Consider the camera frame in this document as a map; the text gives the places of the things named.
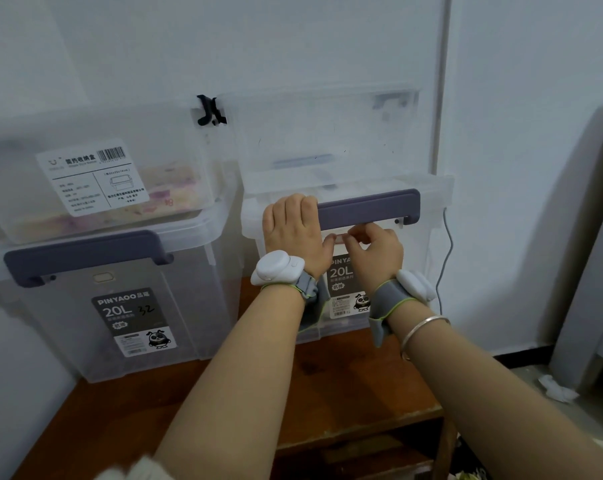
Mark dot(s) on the person's left thumb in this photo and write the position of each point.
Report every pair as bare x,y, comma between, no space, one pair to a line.
328,254

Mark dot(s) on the person's right hand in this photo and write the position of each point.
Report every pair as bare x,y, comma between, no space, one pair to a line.
376,259

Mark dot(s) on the white fuzzy cloth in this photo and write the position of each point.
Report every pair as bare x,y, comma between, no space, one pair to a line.
136,469

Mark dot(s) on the person's left hand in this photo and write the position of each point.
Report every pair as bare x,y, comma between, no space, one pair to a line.
291,232

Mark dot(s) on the pink and yellow contents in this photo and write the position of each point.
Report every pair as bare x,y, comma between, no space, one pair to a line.
166,194

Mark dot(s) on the small clear box with label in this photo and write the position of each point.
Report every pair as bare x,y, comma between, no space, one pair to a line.
26,194

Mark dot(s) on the small empty clear box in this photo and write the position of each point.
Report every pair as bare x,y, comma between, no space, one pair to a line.
326,139

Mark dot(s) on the black wall hook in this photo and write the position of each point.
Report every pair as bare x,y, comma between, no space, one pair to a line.
209,111

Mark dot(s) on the person's right thumb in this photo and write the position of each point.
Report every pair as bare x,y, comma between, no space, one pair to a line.
352,244

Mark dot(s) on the white wrist tracker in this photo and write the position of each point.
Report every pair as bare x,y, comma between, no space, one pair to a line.
417,286
276,267

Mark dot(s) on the white wall conduit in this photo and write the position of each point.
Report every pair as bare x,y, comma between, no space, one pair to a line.
442,84

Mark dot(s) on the person's right forearm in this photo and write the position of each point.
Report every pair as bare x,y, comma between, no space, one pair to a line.
486,394

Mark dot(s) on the crumpled white tissue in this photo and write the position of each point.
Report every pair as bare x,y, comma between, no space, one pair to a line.
556,388

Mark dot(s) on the large clear storage box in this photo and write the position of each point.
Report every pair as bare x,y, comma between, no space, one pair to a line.
71,324
421,274

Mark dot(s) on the person's left forearm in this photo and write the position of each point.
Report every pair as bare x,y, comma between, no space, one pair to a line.
241,389

